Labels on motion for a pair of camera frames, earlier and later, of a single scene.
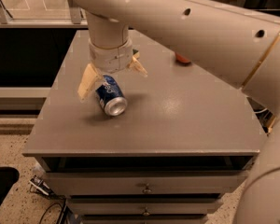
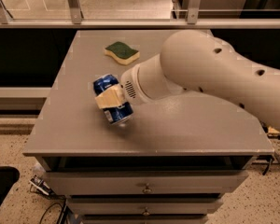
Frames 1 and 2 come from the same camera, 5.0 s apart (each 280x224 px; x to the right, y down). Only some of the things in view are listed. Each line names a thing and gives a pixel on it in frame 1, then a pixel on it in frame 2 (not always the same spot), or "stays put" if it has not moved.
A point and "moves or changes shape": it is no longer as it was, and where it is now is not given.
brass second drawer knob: [146, 213] stays put
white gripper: [110, 59] → [131, 84]
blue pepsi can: [111, 97] moves or changes shape
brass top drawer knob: [147, 190] stays put
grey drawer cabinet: [181, 144] stays put
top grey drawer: [104, 183] stays put
